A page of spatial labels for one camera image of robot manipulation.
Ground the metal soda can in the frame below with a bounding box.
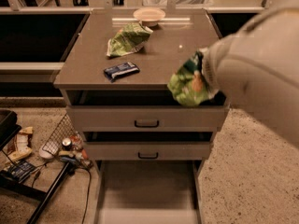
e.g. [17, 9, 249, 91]
[62, 138, 72, 150]

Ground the grey drawer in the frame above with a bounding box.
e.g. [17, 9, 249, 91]
[67, 90, 229, 132]
[93, 161, 203, 224]
[84, 132, 213, 161]

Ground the black cable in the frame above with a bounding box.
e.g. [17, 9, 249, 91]
[31, 161, 93, 224]

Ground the wire mesh basket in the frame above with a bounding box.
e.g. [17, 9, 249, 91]
[45, 115, 93, 169]

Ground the top grey drawer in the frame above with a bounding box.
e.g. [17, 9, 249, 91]
[67, 90, 229, 132]

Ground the white dish on floor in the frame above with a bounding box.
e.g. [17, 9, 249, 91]
[38, 140, 59, 160]

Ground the middle grey drawer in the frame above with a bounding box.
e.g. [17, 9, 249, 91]
[84, 132, 213, 161]

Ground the blue snack packet on floor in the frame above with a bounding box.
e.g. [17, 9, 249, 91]
[0, 161, 36, 183]

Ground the grey drawer cabinet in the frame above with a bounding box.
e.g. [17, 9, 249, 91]
[54, 10, 218, 224]

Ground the green rice chip bag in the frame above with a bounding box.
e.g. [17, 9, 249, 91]
[167, 50, 218, 106]

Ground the black stand frame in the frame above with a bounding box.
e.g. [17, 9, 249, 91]
[0, 110, 75, 224]

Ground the white bowl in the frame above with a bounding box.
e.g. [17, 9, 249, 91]
[134, 7, 165, 27]

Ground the orange white snack bag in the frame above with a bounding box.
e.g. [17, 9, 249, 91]
[7, 126, 34, 161]

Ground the crumpled green chip bag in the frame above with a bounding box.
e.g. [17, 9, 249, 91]
[107, 22, 153, 58]

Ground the bottom grey drawer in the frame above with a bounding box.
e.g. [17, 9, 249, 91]
[93, 161, 203, 224]

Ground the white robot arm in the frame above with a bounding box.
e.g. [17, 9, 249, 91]
[203, 3, 299, 146]

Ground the dark blue snack bar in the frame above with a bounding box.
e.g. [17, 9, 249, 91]
[104, 62, 140, 83]

